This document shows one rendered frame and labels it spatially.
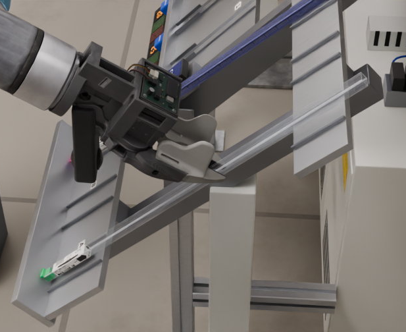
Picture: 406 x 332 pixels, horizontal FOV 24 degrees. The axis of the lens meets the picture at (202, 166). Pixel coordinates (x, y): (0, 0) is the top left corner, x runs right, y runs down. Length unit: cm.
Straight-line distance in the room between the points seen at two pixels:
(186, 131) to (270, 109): 154
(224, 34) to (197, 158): 48
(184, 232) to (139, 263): 60
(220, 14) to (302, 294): 54
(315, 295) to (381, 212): 22
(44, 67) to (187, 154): 18
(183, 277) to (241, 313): 32
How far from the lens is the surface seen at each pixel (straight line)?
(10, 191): 243
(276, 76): 271
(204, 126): 108
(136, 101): 99
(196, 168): 106
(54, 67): 99
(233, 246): 131
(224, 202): 125
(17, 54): 98
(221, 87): 146
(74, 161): 108
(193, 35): 160
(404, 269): 177
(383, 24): 181
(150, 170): 104
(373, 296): 182
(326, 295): 177
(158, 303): 215
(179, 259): 170
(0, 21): 99
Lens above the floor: 169
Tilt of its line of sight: 44 degrees down
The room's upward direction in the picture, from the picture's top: straight up
